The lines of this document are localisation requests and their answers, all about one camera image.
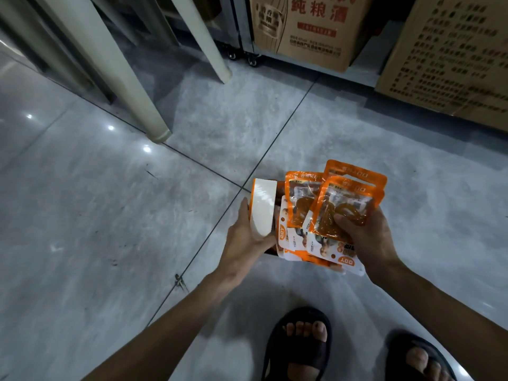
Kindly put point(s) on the person's right hand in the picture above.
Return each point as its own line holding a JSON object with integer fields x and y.
{"x": 373, "y": 242}

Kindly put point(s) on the person's left hand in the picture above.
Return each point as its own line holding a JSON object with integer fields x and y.
{"x": 238, "y": 249}

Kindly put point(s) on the person's left thumb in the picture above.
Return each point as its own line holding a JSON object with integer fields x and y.
{"x": 266, "y": 244}

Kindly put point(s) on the person's right thumb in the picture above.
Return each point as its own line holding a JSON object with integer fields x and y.
{"x": 344, "y": 222}

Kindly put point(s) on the orange snack packet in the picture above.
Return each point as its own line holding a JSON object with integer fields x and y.
{"x": 345, "y": 196}
{"x": 357, "y": 170}
{"x": 329, "y": 251}
{"x": 299, "y": 198}
{"x": 286, "y": 238}

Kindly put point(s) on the white and orange carton box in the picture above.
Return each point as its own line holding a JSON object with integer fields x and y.
{"x": 262, "y": 206}

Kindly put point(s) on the person's left forearm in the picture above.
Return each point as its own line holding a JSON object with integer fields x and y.
{"x": 166, "y": 337}

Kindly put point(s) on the person's right forearm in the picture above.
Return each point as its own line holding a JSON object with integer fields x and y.
{"x": 448, "y": 325}

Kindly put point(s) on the person's left foot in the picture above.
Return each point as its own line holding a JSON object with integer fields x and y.
{"x": 305, "y": 337}

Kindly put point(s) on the person's foot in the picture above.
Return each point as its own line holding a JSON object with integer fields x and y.
{"x": 305, "y": 337}
{"x": 422, "y": 365}

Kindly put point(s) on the black sandal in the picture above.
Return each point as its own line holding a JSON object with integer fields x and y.
{"x": 277, "y": 353}
{"x": 397, "y": 361}

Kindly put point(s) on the grey metal rack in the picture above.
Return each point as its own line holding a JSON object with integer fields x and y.
{"x": 365, "y": 67}

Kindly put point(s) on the person's right foot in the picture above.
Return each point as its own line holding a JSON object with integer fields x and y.
{"x": 422, "y": 365}

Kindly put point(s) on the black caster wheel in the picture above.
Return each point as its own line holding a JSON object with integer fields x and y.
{"x": 253, "y": 60}
{"x": 231, "y": 54}

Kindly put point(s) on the brown cardboard box red print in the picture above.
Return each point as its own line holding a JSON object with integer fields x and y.
{"x": 313, "y": 27}

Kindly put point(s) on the brown cardboard box black print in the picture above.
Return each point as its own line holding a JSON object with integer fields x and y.
{"x": 452, "y": 55}

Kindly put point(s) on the cream table leg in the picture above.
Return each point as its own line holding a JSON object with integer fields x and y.
{"x": 202, "y": 35}
{"x": 111, "y": 71}
{"x": 43, "y": 47}
{"x": 153, "y": 19}

